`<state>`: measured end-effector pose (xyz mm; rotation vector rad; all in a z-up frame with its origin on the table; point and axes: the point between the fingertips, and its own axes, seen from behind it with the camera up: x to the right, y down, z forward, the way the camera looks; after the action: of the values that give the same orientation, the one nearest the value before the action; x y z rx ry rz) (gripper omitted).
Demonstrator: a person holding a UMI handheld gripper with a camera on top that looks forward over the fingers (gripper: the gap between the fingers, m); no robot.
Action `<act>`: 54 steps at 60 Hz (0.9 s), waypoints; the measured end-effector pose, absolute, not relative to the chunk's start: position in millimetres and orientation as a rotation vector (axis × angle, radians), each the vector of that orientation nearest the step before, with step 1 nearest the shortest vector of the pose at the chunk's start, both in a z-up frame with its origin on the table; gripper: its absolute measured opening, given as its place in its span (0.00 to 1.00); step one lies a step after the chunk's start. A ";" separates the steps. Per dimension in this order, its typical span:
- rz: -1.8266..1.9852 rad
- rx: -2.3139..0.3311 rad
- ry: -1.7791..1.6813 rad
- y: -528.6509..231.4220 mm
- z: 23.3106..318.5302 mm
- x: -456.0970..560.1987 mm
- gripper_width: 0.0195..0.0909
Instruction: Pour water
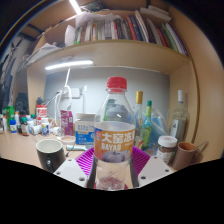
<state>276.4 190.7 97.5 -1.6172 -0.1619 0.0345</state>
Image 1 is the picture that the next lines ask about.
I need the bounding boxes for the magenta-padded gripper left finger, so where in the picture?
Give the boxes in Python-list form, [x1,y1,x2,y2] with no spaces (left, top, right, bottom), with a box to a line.
[53,146,96,189]

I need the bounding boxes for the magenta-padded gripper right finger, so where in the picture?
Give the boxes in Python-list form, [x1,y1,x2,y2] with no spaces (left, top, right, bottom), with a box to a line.
[130,146,175,188]

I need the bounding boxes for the clear drink bottle red cap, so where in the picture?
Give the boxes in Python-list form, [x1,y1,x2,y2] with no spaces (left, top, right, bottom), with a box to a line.
[93,76,137,192]

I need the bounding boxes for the brown jar white lid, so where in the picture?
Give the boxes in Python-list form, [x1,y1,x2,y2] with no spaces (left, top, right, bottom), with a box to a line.
[156,135,178,165]

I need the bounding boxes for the black mug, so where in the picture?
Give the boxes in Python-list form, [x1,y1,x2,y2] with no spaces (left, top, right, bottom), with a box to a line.
[35,138,67,174]

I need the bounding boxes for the small white bowl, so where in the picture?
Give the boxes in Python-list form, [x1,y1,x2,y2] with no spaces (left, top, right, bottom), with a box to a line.
[59,134,77,146]

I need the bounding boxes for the brown mug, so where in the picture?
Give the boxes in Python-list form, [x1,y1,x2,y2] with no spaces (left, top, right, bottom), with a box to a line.
[171,141,201,172]

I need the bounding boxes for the green-capped bottle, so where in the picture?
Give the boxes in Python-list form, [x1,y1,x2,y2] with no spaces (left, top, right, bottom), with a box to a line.
[142,100,154,151]

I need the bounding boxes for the white and blue carton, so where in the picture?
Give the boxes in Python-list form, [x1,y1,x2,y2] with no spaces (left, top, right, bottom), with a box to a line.
[74,112,98,146]

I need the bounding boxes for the clear plastic bag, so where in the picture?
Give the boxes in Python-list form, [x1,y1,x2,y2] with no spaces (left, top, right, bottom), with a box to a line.
[149,108,173,149]

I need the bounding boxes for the magenta pouch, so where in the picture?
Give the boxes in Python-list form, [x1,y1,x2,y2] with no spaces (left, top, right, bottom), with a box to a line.
[60,109,75,136]

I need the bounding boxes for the tall clear glass bottle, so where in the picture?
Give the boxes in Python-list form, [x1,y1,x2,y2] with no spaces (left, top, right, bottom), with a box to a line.
[169,89,188,144]

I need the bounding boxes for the yellow-capped glass bottle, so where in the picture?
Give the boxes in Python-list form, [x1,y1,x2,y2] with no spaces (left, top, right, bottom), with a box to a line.
[133,90,145,149]

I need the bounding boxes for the dark jar green lid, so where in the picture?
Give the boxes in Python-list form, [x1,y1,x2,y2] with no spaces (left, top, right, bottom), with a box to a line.
[20,116,30,136]

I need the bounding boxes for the red and white canister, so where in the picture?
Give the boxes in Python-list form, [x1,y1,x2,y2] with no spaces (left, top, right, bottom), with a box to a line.
[35,104,48,126]

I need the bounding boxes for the white bottle blue label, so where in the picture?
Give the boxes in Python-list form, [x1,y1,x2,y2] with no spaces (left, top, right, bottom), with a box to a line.
[9,119,18,134]

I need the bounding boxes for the green container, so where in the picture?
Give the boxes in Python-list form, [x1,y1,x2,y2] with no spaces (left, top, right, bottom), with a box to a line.
[5,105,15,123]

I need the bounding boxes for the white light bar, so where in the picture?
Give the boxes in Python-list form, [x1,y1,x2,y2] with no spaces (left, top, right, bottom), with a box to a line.
[44,59,95,71]

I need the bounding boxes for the dark hanging clothes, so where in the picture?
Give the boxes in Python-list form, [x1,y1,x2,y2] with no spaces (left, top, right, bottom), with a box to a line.
[0,49,16,111]

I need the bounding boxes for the wooden shelf unit with books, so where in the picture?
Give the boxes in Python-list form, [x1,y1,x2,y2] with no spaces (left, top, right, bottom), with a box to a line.
[13,0,201,161]

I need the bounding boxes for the ceiling light tube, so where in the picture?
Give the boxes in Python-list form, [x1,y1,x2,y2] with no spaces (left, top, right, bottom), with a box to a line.
[68,0,83,15]

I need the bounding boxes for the white wall socket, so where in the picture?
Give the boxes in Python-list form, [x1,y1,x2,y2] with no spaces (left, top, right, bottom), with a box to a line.
[68,87,83,99]

